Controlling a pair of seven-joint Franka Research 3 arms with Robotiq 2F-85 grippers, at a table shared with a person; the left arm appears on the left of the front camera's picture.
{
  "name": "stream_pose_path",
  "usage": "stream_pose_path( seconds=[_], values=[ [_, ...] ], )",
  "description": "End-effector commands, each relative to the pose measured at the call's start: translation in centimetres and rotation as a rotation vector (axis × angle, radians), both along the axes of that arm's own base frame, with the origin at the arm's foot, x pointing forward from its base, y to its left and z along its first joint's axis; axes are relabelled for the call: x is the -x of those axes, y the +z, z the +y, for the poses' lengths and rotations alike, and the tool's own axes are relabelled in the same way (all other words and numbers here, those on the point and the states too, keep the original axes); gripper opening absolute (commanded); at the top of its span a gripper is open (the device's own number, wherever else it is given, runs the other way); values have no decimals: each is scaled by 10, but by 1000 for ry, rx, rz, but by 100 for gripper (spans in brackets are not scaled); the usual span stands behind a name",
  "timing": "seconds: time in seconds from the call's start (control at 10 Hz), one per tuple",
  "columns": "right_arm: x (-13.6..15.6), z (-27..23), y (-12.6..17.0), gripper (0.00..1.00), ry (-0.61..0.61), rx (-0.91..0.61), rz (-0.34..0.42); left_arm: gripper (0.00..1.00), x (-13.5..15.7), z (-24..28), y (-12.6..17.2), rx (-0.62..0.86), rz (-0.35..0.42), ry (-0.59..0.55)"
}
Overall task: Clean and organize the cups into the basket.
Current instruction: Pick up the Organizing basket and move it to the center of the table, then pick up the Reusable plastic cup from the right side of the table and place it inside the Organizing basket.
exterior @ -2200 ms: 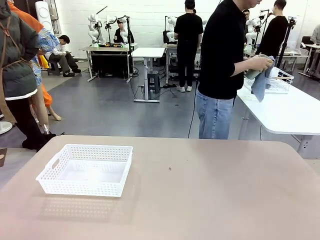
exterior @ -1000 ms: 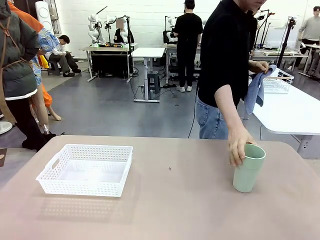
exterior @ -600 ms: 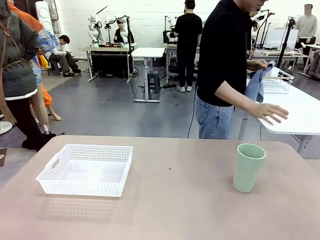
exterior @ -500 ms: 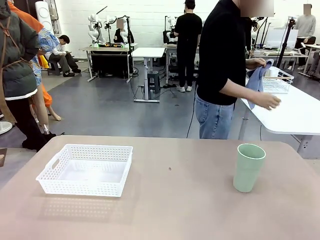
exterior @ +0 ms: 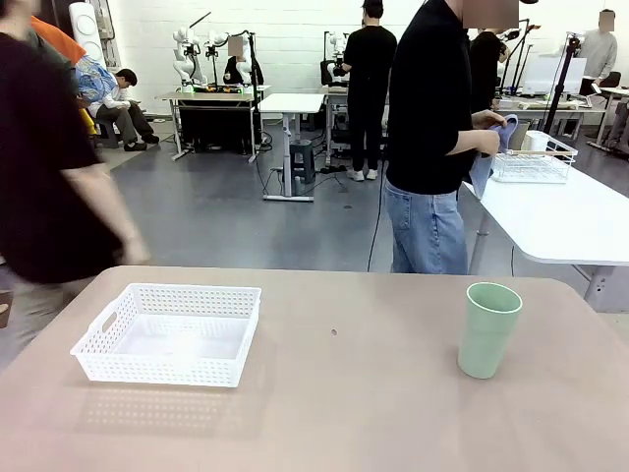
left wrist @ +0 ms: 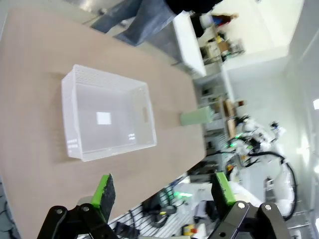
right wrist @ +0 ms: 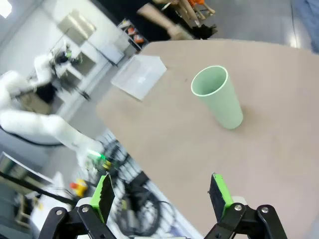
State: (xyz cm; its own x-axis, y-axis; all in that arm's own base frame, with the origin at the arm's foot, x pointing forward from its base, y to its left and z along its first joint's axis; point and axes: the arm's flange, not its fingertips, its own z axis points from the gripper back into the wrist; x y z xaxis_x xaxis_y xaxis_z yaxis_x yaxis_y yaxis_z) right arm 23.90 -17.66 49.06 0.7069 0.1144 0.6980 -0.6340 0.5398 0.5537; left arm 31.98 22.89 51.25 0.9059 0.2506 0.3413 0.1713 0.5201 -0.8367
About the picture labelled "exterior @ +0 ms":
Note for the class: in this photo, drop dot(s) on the black camera stand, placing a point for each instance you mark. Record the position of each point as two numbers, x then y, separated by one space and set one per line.
516 54

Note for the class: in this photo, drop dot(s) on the blurred person black shirt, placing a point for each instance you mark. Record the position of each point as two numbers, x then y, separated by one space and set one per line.
34 172

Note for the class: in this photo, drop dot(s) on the person's right hand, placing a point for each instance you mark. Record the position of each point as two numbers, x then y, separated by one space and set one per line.
486 143

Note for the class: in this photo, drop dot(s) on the light green plastic cup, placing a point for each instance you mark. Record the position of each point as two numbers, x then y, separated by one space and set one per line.
486 344

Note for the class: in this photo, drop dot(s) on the black tripod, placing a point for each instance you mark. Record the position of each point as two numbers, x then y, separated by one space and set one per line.
565 74

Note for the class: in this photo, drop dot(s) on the person dark green jacket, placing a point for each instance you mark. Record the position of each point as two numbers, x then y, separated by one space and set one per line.
51 54

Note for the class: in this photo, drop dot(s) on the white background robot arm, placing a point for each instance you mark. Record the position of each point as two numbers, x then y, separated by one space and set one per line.
336 46
215 49
184 59

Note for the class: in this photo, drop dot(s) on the white tower fan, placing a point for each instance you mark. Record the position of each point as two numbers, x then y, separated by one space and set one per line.
86 27

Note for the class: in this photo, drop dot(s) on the person black shirt blue jeans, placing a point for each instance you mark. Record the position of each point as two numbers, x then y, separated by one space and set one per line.
422 123

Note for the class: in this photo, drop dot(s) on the light wooden desk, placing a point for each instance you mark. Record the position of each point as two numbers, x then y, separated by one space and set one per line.
616 93

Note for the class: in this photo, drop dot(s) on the small white desk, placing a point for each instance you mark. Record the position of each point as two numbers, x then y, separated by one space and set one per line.
290 102

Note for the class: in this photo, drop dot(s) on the person in black clothes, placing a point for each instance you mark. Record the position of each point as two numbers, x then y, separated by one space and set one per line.
484 64

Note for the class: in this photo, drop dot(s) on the standing person all black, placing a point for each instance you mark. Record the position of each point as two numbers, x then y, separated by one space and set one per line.
368 74

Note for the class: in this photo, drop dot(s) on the person's left hand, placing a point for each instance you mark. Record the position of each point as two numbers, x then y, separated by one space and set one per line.
487 120

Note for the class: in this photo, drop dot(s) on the seated person white shirt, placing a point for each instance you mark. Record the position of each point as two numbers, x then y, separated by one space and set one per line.
115 105

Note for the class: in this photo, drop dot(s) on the white perforated plastic basket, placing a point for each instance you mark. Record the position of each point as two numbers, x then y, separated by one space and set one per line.
147 370

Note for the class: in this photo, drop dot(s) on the person gray sweater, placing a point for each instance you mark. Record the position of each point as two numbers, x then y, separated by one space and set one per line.
597 54

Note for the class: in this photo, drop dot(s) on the black power strip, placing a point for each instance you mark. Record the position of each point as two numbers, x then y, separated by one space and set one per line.
333 169

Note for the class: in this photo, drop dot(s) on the blurred person's forearm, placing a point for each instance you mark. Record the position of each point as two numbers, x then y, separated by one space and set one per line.
98 201

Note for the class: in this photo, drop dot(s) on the white cup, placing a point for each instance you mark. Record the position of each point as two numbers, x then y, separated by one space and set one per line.
534 141

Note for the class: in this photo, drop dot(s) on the dark gray stool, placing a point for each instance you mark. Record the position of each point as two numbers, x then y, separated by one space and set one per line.
107 135

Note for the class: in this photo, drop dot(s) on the blue towel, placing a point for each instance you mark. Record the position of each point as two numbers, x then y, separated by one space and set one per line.
484 172

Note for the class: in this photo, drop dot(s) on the white box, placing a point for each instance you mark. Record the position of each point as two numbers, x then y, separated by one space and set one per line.
545 74

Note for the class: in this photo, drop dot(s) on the person's right forearm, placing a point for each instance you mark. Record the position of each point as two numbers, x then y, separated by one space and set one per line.
464 141

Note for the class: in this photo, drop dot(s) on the gray plastic stool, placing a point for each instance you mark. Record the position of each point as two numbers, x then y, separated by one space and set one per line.
301 159

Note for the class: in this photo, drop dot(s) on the wooden desk black panel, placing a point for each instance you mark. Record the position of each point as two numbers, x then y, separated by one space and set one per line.
211 97

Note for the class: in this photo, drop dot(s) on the seated person blurred face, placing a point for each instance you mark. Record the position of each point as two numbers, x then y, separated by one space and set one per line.
236 69

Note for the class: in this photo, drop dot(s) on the person orange blue patterned clothes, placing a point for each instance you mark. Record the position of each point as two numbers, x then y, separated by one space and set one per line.
61 41

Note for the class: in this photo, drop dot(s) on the gray equipment desk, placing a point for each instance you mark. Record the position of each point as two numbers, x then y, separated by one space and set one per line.
336 118

